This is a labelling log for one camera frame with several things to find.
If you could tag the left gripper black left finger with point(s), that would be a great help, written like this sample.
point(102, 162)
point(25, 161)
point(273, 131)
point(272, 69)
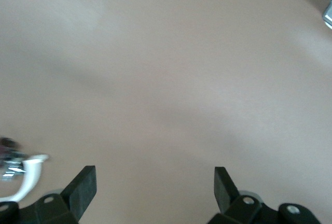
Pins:
point(81, 190)

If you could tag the grey metal bracket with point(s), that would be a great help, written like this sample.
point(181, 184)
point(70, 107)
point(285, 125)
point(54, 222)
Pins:
point(329, 16)

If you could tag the white curved plastic piece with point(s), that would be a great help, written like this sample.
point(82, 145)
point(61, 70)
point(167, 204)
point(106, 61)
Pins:
point(32, 172)

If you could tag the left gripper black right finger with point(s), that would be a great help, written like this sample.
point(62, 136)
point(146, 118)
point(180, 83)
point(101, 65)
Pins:
point(224, 195)

